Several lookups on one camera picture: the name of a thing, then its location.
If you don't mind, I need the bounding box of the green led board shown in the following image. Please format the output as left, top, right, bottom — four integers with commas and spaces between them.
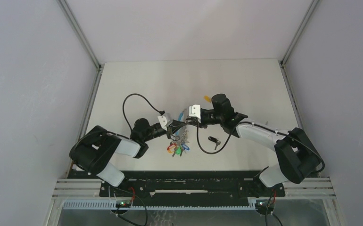
255, 201, 275, 209
115, 201, 132, 209

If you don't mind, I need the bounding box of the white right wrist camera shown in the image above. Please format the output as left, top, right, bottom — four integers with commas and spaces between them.
188, 105, 201, 119

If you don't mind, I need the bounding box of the left aluminium frame post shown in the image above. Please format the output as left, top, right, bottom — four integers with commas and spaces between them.
57, 0, 101, 71

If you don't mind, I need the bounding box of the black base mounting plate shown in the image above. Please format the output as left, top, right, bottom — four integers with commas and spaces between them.
67, 170, 321, 207

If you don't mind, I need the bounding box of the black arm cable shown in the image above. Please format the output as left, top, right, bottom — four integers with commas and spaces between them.
122, 93, 166, 132
196, 124, 232, 155

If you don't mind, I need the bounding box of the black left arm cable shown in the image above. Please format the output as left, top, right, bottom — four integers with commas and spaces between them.
122, 93, 166, 132

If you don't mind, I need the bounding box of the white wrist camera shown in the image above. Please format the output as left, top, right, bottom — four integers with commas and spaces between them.
188, 105, 201, 119
157, 113, 173, 129

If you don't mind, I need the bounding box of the green tagged key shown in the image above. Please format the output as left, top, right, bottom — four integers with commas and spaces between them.
172, 146, 183, 157

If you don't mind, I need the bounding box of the right aluminium frame post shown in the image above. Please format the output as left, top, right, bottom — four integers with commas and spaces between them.
280, 0, 321, 67

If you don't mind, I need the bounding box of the aluminium table rail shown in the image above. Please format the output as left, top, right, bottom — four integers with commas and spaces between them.
279, 62, 303, 129
65, 67, 104, 178

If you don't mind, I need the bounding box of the blue tagged key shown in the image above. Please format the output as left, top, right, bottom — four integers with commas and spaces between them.
181, 143, 190, 152

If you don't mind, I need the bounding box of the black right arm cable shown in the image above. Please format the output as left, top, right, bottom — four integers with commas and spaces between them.
196, 124, 232, 155

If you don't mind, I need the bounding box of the white comb cable duct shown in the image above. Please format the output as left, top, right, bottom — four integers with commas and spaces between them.
62, 200, 257, 210

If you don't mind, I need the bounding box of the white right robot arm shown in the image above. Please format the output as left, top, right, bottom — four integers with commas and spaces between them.
186, 94, 325, 196

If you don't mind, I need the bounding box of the red tagged key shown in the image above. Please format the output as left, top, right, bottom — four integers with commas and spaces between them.
167, 143, 177, 149

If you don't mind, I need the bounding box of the left aluminium table rail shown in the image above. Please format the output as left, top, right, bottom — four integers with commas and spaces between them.
65, 67, 104, 178

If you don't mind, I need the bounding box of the right aluminium table rail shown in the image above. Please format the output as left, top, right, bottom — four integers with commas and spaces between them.
279, 62, 303, 129

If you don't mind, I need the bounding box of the black tagged key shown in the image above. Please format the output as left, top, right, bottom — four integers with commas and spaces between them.
208, 136, 221, 150

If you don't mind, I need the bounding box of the right green led board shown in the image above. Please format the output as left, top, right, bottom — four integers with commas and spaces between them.
255, 201, 275, 209

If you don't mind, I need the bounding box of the yellow tagged key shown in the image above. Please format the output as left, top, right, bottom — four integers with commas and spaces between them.
167, 147, 174, 153
204, 96, 212, 103

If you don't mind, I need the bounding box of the left green led board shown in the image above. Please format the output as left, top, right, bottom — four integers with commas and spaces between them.
115, 201, 132, 209

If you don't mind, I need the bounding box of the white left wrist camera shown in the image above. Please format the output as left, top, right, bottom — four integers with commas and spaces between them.
157, 113, 173, 129

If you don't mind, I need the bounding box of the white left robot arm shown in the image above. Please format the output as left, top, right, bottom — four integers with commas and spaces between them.
69, 116, 186, 196

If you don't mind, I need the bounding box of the aluminium frame post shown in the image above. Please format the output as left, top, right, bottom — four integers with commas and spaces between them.
57, 0, 101, 71
280, 0, 321, 67

